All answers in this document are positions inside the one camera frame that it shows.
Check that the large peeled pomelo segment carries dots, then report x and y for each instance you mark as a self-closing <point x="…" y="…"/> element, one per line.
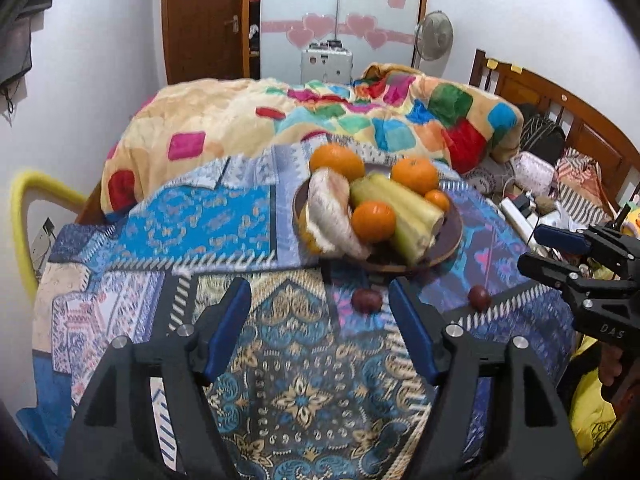
<point x="324" y="223"/>

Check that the wooden headboard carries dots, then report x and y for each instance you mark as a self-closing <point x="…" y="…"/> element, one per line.
<point x="589" y="131"/>

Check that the wardrobe with heart stickers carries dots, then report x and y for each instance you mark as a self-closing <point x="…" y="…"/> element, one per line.
<point x="373" y="31"/>

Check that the dark purple plate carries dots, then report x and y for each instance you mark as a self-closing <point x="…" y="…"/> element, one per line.
<point x="383" y="258"/>

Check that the brown wooden door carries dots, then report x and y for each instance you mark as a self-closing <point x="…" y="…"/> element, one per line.
<point x="202" y="39"/>

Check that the large orange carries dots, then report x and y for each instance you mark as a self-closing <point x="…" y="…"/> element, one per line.
<point x="338" y="158"/>

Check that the dark passion fruit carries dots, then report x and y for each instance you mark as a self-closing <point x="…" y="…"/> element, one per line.
<point x="479" y="298"/>
<point x="367" y="301"/>

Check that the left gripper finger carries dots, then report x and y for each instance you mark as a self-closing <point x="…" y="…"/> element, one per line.
<point x="563" y="277"/>
<point x="575" y="239"/>

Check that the wall power socket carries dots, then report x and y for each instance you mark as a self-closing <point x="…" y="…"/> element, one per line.
<point x="42" y="244"/>

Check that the white box appliance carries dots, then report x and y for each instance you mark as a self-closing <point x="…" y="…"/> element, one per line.
<point x="328" y="62"/>

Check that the blue patterned bedsheet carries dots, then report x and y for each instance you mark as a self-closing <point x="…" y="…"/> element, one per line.
<point x="314" y="389"/>

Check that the person's hand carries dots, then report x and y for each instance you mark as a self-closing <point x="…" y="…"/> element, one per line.
<point x="610" y="366"/>

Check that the standing electric fan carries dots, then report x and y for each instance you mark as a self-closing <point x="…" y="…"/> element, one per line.
<point x="433" y="38"/>

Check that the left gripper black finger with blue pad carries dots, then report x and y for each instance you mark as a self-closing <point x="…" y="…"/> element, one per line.
<point x="496" y="414"/>
<point x="144" y="414"/>

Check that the sugarcane piece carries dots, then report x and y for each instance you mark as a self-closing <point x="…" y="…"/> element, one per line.
<point x="411" y="240"/>
<point x="429" y="214"/>

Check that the yellow plush toy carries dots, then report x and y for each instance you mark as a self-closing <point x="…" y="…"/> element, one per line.
<point x="631" y="223"/>

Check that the colourful patchwork quilt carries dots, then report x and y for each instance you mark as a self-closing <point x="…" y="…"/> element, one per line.
<point x="393" y="107"/>

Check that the black bag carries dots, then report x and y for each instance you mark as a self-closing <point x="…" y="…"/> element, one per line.
<point x="540" y="136"/>

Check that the small orange front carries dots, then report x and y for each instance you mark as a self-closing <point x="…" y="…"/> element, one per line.
<point x="374" y="222"/>

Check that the small tangerine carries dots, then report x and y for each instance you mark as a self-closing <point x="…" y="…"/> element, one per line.
<point x="438" y="199"/>

